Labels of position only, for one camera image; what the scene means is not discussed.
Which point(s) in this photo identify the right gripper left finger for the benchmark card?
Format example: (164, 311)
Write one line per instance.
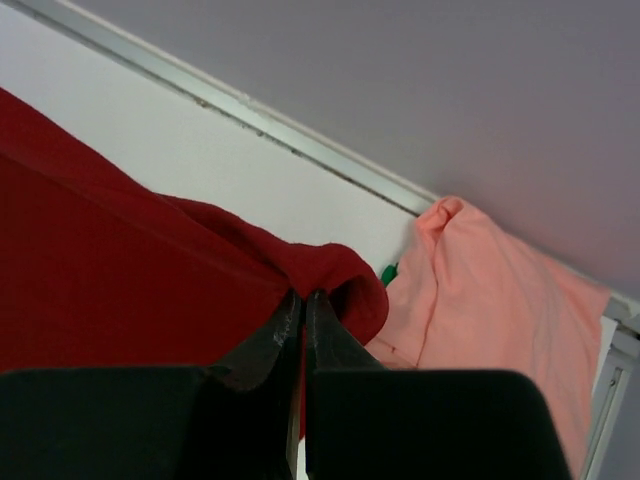
(235, 419)

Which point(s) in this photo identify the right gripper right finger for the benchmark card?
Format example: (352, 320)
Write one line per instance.
(365, 421)

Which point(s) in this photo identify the red t shirt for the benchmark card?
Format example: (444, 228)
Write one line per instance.
(99, 271)

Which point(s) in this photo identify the green t shirt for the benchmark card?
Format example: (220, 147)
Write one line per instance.
(389, 274)

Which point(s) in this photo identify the pink t shirt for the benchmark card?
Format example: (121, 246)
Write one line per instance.
(469, 295)

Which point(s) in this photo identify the aluminium rail right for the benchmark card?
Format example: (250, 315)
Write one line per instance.
(609, 391)

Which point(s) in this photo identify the aluminium rail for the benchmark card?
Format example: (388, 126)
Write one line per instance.
(528, 109)
(609, 391)

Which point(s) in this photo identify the aluminium rail back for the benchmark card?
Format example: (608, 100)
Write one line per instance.
(528, 109)

